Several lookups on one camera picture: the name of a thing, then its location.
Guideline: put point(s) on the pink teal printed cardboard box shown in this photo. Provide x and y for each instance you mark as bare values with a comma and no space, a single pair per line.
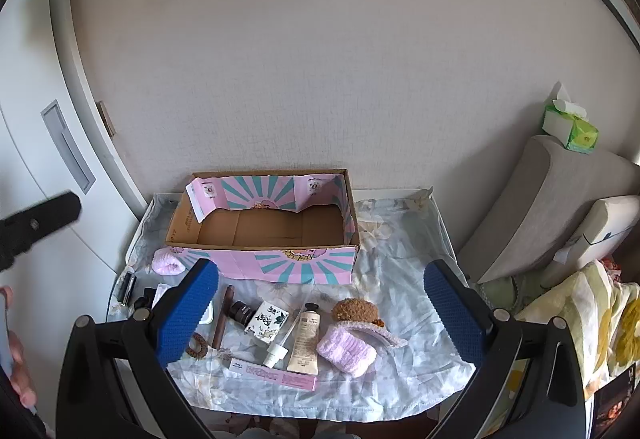
270,224

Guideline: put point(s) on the brown wall plate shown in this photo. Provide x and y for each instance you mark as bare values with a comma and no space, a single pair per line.
107,119

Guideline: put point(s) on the small black case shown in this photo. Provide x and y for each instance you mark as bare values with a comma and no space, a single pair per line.
144,301

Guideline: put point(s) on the green tissue pack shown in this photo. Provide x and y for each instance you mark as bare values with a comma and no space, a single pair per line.
575,131

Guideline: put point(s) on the white lace headband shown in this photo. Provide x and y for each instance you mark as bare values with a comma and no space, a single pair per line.
395,343

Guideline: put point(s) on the yellow floral blanket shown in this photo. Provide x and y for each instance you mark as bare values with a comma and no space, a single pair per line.
595,314

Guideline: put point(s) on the brown hair scrunchie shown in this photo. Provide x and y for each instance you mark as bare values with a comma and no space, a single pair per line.
196,355

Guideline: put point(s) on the person's left hand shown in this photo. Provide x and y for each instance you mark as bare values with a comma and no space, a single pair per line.
22,364

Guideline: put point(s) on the white pillow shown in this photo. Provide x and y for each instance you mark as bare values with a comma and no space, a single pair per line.
605,219

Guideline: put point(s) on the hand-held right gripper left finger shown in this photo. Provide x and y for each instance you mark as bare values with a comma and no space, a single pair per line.
187,314

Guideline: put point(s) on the floral table cloth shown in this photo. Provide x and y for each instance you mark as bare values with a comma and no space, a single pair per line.
400,269

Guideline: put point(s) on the brown fluffy hair clip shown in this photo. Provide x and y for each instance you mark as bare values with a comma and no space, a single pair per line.
352,310

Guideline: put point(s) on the long pink box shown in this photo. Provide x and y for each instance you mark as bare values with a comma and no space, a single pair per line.
280,375

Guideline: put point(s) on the grey cushion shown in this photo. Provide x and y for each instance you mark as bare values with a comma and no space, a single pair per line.
540,189

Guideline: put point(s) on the white door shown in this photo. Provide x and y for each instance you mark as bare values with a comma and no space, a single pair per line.
30,159

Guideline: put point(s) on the dark round jar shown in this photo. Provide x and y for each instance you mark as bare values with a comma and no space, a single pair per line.
243,311

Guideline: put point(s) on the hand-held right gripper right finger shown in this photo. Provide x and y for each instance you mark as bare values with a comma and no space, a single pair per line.
452,314

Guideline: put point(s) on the black lipstick tube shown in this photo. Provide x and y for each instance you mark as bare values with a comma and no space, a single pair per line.
126,288

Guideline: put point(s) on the white floral print box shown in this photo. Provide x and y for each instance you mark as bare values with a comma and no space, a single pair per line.
267,321

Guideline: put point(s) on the light green cloth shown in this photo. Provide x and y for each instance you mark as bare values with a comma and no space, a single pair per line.
500,291

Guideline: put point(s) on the white spray bottle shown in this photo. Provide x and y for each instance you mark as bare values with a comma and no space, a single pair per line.
274,354

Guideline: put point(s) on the brown cosmetic stick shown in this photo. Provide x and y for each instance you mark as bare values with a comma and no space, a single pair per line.
223,319

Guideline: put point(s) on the cream tube with black cap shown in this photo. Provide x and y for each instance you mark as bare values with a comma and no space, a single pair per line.
302,344

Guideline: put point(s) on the white rectangular case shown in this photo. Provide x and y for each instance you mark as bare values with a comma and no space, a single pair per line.
162,293

